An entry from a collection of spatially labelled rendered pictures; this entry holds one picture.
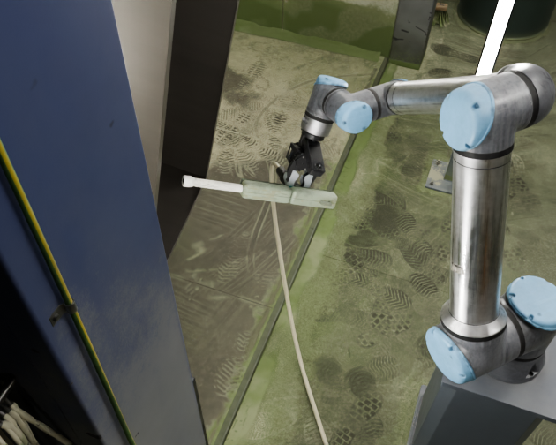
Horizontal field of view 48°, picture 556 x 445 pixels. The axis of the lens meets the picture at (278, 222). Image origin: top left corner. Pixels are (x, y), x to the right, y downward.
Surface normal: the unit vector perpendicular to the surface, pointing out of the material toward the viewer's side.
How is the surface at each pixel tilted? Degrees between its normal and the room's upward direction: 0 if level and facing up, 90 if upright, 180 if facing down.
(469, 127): 83
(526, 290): 5
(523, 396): 0
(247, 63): 0
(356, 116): 76
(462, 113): 83
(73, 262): 90
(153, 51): 90
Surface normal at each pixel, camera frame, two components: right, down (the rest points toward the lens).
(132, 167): 0.94, 0.28
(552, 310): 0.09, -0.67
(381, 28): -0.35, 0.72
